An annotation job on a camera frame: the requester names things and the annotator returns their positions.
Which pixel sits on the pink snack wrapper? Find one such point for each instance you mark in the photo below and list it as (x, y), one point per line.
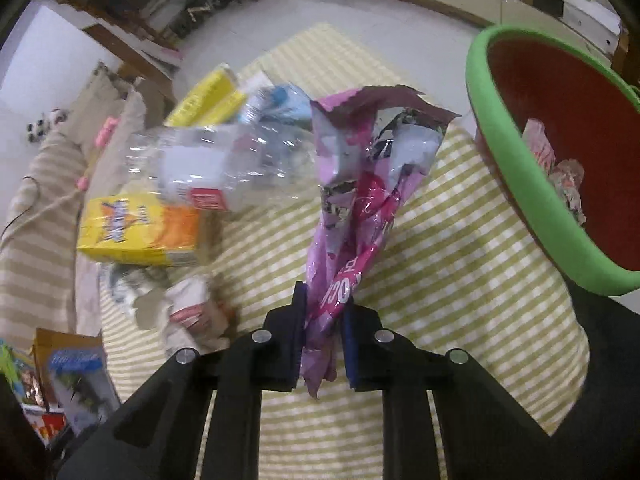
(374, 147)

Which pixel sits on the brown cardboard box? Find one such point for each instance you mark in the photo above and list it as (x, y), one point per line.
(53, 351)

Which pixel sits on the striped beige sofa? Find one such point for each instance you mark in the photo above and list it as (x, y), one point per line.
(38, 247)

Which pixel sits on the flat yellow packet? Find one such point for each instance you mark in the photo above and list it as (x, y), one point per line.
(223, 111)

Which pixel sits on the yellow medicine box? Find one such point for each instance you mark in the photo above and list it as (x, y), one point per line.
(204, 96)

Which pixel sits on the green rimmed red trash bin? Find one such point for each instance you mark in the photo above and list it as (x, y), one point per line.
(590, 114)

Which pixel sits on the blue white small wrapper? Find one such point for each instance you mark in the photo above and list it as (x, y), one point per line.
(284, 103)

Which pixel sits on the newspaper ball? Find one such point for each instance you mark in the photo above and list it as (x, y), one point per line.
(565, 175)

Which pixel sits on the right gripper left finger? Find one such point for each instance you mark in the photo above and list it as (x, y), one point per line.
(199, 416)

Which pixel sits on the white shoe box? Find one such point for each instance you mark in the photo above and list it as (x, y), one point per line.
(595, 22)

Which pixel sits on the yellow orange snack box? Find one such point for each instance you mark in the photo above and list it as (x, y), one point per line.
(139, 229)

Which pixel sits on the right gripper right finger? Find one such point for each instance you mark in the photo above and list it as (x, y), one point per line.
(444, 415)

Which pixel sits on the pink toy wand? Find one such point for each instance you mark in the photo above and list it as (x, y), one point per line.
(101, 141)

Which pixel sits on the crushed clear plastic bottle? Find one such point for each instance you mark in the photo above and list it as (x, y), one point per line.
(227, 167)

